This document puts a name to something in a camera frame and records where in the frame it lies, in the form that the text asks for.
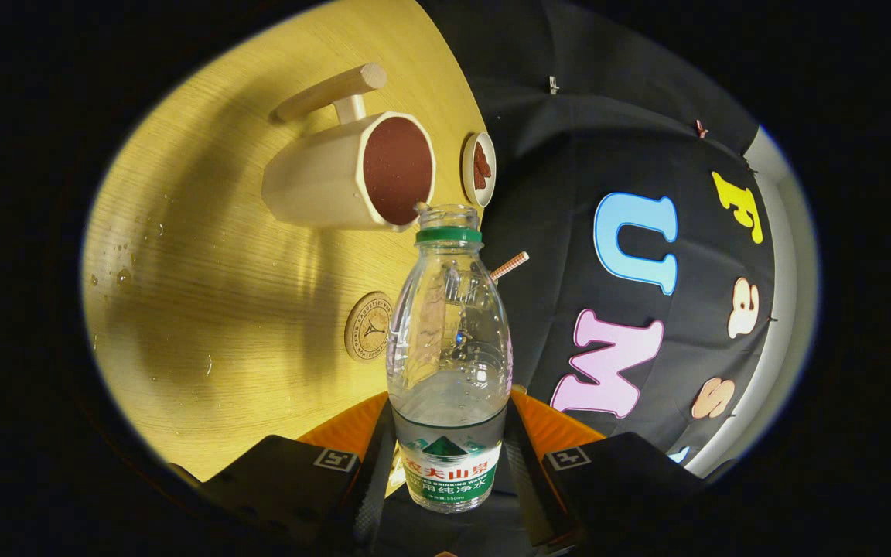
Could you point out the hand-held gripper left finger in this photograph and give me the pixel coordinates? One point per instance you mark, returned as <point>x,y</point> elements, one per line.
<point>374,495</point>

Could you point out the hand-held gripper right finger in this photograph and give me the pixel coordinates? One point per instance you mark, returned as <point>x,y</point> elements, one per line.
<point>527,495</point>

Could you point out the clear plastic bottle green label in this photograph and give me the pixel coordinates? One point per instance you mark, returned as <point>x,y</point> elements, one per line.
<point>449,387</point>

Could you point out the round wooden coaster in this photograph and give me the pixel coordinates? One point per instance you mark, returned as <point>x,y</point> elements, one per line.
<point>366,329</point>

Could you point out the striped paper straw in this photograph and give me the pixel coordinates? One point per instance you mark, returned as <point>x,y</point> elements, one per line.
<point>511,264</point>

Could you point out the wooden table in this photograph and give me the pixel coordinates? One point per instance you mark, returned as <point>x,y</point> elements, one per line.
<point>206,271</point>

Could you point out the red sausage piece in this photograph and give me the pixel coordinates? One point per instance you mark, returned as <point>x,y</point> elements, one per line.
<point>482,164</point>

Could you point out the small round beige plate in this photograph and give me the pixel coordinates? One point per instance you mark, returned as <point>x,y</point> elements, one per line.
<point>467,166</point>

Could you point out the pink clip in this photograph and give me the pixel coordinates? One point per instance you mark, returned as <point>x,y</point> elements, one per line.
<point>699,128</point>

